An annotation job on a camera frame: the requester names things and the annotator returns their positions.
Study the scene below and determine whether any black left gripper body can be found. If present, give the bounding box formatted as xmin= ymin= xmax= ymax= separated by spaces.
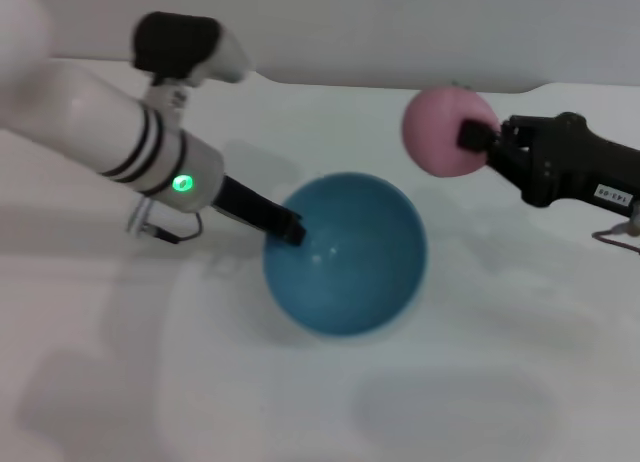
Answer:
xmin=213 ymin=174 xmax=304 ymax=239

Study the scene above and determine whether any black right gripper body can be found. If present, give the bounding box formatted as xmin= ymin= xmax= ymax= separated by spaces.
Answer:
xmin=491 ymin=112 xmax=640 ymax=217

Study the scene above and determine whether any pink toy peach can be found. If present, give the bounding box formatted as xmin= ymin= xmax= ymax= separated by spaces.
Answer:
xmin=401 ymin=84 xmax=502 ymax=179

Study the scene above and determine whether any blue bowl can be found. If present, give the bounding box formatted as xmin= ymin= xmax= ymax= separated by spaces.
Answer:
xmin=262 ymin=171 xmax=429 ymax=338

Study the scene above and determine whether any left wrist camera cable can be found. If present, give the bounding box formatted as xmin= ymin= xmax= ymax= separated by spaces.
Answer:
xmin=126 ymin=196 xmax=204 ymax=246

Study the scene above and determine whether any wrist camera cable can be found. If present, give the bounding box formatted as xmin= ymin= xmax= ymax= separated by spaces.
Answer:
xmin=591 ymin=220 xmax=640 ymax=256
xmin=126 ymin=196 xmax=204 ymax=246

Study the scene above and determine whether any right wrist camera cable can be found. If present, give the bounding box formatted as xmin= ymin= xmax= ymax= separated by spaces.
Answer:
xmin=591 ymin=220 xmax=640 ymax=256

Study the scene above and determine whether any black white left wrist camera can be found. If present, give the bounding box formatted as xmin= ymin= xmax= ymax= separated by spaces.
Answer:
xmin=130 ymin=11 xmax=252 ymax=108

